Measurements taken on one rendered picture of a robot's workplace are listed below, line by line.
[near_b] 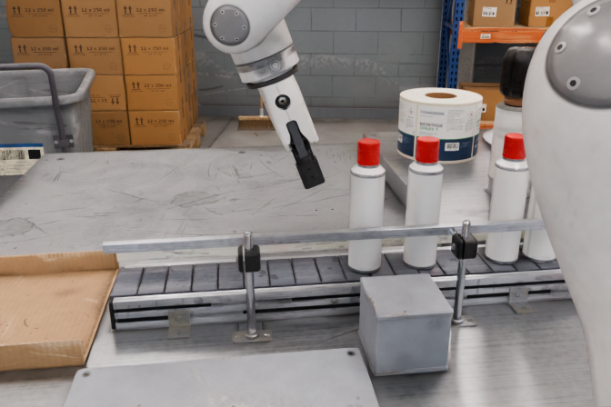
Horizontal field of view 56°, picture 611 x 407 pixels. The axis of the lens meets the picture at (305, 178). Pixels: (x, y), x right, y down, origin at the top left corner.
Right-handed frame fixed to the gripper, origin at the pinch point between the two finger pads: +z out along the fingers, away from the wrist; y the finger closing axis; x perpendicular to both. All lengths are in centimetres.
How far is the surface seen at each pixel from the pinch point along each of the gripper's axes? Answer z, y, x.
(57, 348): 4.8, -13.3, 38.6
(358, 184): 3.7, -2.1, -5.9
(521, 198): 15.5, -2.6, -28.4
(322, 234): 7.8, -4.7, 1.7
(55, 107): -3, 176, 91
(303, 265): 14.6, 1.0, 6.4
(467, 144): 27, 48, -38
